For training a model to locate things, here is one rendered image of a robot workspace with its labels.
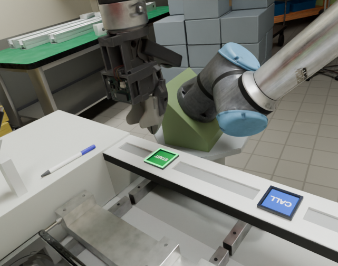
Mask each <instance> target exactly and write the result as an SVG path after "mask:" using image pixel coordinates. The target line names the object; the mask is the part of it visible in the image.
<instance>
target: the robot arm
mask: <svg viewBox="0 0 338 266"><path fill-rule="evenodd" d="M98 3H99V4H98V6H99V10H100V14H101V18H102V23H103V27H104V29H105V30H107V35H104V36H101V37H98V41H99V45H100V49H101V53H102V57H103V61H104V65H105V70H104V71H101V76H102V80H103V84H104V88H105V91H106V94H107V99H110V98H112V100H115V101H120V102H124V103H128V104H131V110H130V111H129V113H128V114H127V116H126V121H127V123H128V124H129V125H133V124H137V123H139V125H140V128H142V129H143V128H147V129H148V130H149V131H150V133H151V134H153V135H155V134H156V133H157V131H158V130H159V128H160V126H161V123H162V121H163V117H164V114H165V112H166V108H167V103H168V91H167V87H166V80H165V79H164V78H163V75H162V72H161V67H160V66H158V65H157V64H159V65H161V66H162V67H164V68H172V67H180V66H181V62H182V55H180V54H178V53H176V52H174V51H172V50H170V49H168V48H166V47H164V46H162V45H160V44H158V43H156V42H153V41H151V40H149V39H141V37H143V36H146V35H148V34H149V33H150V32H149V26H148V24H147V23H148V14H147V8H146V1H145V0H98ZM337 57H338V0H337V1H336V2H335V3H333V4H332V5H331V6H330V7H329V8H328V9H326V10H325V11H324V12H323V13H322V14H321V15H320V16H318V17H317V18H316V19H315V20H314V21H313V22H312V23H310V24H309V25H308V26H307V27H306V28H305V29H303V30H302V31H301V32H300V33H299V34H297V35H296V36H295V37H294V38H293V39H292V40H291V41H289V42H288V43H287V44H286V45H285V46H284V47H283V48H281V49H280V50H279V51H278V52H277V53H276V54H275V55H273V56H272V57H271V58H270V59H269V60H268V61H267V62H265V63H264V64H263V65H262V66H261V67H260V64H259V62H258V60H257V59H256V58H255V56H254V55H253V54H252V53H251V52H249V51H248V50H247V49H246V48H244V47H243V46H241V45H239V44H237V43H233V42H229V43H226V44H225V45H224V46H223V47H222V48H221V49H220V50H218V52H217V54H216V55H215V56H214V57H213V58H212V59H211V60H210V61H209V63H208V64H207V65H206V66H205V67H204V68H203V69H202V71H201V72H200V73H199V74H198V75H197V76H195V77H194V78H192V79H190V80H188V81H186V82H184V83H183V84H182V85H181V86H180V88H179V89H178V91H177V99H178V102H179V104H180V106H181V108H182V109H183V111H184V112H185V113H186V114H187V115H188V116H189V117H191V118H192V119H194V120H196V121H198V122H202V123H208V122H211V121H213V120H214V119H215V118H216V119H217V120H218V124H219V127H220V129H221V131H222V132H224V133H225V134H227V135H230V136H234V137H247V136H252V135H255V134H258V133H260V132H262V131H263V130H264V129H265V128H266V127H267V124H268V119H267V115H269V114H270V113H271V112H273V111H274V110H276V109H277V107H278V100H279V99H280V98H281V97H283V96H284V95H286V94H287V93H288V92H290V91H291V90H293V89H294V88H295V87H297V86H298V85H299V84H301V83H302V82H303V81H305V80H306V79H308V78H309V77H310V76H312V75H313V74H314V73H316V72H317V71H318V70H320V69H321V68H323V67H324V66H326V65H327V64H328V63H330V62H331V61H333V60H334V59H335V58H337ZM106 78H107V80H108V84H109V88H110V92H108V89H107V84H106V81H105V79H106ZM150 94H152V96H151V95H150Z"/></svg>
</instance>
